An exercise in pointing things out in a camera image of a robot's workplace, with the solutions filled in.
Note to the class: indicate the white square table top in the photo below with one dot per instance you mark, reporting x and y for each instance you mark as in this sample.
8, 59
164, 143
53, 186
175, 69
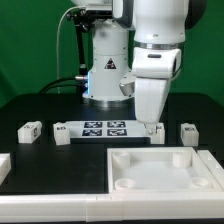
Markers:
160, 174

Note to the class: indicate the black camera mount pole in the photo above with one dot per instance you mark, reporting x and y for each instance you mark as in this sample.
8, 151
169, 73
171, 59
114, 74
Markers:
80, 43

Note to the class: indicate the white front wall rail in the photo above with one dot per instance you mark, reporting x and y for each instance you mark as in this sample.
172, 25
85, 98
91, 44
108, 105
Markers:
115, 207

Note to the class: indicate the white right wall piece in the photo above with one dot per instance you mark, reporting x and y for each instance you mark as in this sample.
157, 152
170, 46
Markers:
212, 164

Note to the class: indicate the white left wall piece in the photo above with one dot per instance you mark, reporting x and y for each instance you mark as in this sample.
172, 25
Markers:
5, 166

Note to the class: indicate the white wall piece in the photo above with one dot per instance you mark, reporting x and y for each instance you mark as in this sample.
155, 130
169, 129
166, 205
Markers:
212, 164
5, 166

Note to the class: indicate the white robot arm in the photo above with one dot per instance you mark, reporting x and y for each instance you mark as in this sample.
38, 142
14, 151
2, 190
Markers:
122, 25

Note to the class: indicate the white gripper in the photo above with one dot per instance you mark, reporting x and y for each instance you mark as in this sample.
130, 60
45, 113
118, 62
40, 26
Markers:
153, 71

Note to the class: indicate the white marker base plate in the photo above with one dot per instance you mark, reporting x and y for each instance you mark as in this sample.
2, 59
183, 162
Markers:
106, 129

